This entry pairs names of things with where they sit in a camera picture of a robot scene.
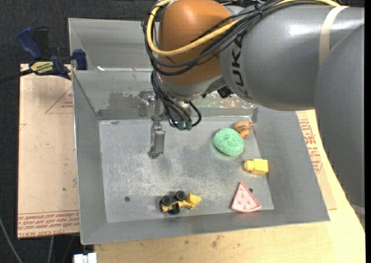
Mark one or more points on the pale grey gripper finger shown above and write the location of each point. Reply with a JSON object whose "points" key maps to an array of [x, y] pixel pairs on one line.
{"points": [[161, 141], [153, 140]]}

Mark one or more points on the grey metal bin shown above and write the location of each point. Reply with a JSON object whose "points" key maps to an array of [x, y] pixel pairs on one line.
{"points": [[130, 169]]}

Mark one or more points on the yellow toy truck, black wheels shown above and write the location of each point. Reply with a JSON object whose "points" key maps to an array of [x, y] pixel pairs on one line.
{"points": [[185, 201]]}

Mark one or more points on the orange striped toy animal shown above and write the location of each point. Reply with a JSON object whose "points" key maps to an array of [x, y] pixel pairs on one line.
{"points": [[244, 127]]}

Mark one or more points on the yellow toy block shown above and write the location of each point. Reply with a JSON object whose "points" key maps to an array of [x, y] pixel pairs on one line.
{"points": [[259, 167]]}

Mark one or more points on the pink watermelon slice toy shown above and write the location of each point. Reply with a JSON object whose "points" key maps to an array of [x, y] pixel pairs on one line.
{"points": [[243, 201]]}

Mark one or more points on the brown cardboard board, red print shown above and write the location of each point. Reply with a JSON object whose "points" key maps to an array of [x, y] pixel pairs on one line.
{"points": [[43, 154]]}

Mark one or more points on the black cylinder on white bracket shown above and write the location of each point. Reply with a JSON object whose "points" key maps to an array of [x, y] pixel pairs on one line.
{"points": [[225, 91]]}

